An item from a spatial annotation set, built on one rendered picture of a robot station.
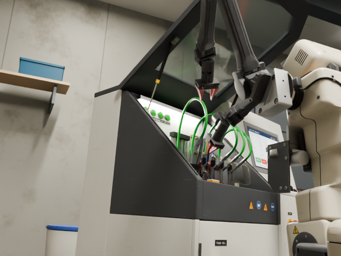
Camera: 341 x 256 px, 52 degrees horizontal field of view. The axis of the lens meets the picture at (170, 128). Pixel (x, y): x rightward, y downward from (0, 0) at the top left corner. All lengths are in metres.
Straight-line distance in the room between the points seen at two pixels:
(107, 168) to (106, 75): 3.08
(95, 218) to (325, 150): 1.27
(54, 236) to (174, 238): 2.18
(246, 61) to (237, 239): 0.85
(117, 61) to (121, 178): 3.35
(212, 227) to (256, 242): 0.35
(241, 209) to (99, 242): 0.74
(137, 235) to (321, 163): 0.92
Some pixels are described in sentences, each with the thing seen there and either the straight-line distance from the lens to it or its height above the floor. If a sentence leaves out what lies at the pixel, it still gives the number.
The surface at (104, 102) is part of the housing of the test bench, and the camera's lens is 2.10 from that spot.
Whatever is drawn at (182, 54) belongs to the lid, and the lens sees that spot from 1.94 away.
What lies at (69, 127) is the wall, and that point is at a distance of 4.63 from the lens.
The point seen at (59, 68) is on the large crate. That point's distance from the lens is 4.25.
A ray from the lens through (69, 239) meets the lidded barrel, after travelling 3.51.
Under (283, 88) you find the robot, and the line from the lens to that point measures 1.05.
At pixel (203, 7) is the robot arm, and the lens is 1.37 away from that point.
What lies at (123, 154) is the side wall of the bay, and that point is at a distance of 1.85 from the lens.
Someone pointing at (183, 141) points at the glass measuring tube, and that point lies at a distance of 2.20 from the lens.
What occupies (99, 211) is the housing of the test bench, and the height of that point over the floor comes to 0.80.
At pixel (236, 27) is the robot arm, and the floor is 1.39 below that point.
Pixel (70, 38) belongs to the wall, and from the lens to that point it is 5.02.
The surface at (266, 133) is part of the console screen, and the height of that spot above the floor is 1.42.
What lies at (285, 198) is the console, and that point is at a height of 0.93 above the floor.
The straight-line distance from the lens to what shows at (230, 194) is 1.64.
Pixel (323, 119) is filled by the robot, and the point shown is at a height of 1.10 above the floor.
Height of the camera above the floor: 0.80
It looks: 14 degrees up
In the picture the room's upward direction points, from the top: 4 degrees clockwise
